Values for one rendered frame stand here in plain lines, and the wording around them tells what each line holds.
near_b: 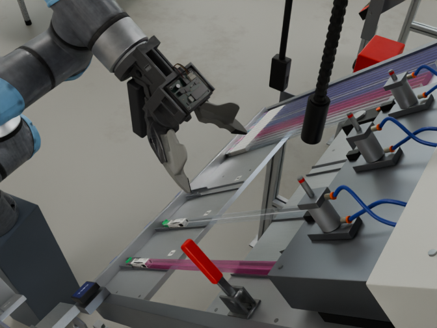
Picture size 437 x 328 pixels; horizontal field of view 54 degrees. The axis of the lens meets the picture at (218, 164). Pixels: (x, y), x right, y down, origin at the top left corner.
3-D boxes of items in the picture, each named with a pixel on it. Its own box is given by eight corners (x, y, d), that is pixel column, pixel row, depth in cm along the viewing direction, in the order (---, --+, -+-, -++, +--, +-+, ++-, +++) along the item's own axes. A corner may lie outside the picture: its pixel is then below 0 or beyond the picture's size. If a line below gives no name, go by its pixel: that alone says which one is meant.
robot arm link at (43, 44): (12, 69, 69) (20, 28, 61) (62, 36, 76) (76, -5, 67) (49, 103, 71) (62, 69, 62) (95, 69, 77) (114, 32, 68)
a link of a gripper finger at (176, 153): (184, 185, 56) (171, 120, 59) (167, 196, 61) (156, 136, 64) (205, 183, 58) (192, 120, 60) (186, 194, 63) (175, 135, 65)
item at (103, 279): (110, 311, 87) (88, 286, 85) (276, 127, 123) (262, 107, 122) (113, 312, 86) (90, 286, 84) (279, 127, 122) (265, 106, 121)
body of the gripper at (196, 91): (186, 121, 58) (124, 52, 56) (163, 143, 65) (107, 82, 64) (220, 91, 62) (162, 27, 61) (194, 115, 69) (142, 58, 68)
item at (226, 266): (129, 267, 86) (125, 261, 86) (134, 261, 87) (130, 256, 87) (330, 279, 46) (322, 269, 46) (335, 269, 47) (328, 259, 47)
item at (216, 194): (105, 302, 86) (94, 291, 85) (274, 119, 122) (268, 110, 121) (149, 313, 70) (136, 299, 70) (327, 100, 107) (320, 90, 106)
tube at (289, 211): (165, 228, 92) (162, 224, 92) (170, 224, 93) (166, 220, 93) (369, 211, 52) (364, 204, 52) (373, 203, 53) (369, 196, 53)
